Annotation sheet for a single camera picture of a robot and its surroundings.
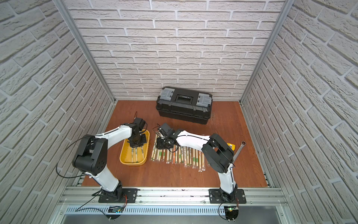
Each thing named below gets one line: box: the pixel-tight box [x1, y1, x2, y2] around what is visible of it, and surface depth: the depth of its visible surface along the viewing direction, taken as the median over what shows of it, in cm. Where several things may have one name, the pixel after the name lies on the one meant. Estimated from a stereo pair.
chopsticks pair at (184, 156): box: [182, 146, 187, 167], surface depth 89 cm
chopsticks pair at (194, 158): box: [192, 148, 197, 169], surface depth 89 cm
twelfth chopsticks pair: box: [162, 149, 167, 163], surface depth 91 cm
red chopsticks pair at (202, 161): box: [198, 150, 206, 173], surface depth 87 cm
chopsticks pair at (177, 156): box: [175, 146, 180, 164], surface depth 89 cm
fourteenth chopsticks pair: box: [150, 133, 159, 162], surface depth 91 cm
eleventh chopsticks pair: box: [165, 148, 170, 164], surface depth 89 cm
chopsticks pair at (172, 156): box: [171, 147, 174, 164], surface depth 89 cm
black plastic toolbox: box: [155, 86, 214, 125], surface depth 99 cm
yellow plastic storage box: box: [119, 129, 151, 166], surface depth 89 cm
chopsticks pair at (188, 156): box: [185, 146, 191, 167], surface depth 89 cm
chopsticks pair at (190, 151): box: [188, 147, 193, 168], surface depth 89 cm
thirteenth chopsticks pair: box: [157, 149, 164, 162], surface depth 91 cm
